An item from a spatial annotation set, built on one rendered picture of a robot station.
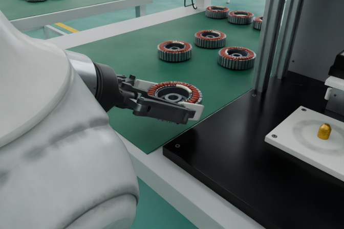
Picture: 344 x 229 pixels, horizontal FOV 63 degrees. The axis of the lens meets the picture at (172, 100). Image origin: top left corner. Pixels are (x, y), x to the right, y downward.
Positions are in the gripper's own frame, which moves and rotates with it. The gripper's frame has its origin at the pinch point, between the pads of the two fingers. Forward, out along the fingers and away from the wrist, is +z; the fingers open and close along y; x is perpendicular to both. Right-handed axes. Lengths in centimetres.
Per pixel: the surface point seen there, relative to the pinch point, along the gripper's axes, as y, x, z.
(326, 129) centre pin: 24.2, 5.4, 13.9
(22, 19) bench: -109, -2, 12
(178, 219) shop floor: -21, -60, 62
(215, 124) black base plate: 6.8, -1.9, 7.7
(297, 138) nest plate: 20.8, 2.0, 12.2
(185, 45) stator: -25.9, 12.0, 29.5
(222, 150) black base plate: 12.4, -4.5, 3.0
